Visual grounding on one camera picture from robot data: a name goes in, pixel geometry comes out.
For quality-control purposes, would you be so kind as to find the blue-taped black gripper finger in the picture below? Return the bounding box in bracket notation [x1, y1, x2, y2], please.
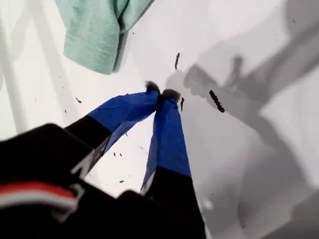
[63, 80, 161, 179]
[139, 89, 207, 239]

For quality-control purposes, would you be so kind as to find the pale green T-shirt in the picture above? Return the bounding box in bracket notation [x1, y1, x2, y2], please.
[54, 0, 155, 75]

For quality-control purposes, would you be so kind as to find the red and white wire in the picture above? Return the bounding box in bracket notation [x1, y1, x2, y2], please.
[0, 182, 86, 224]

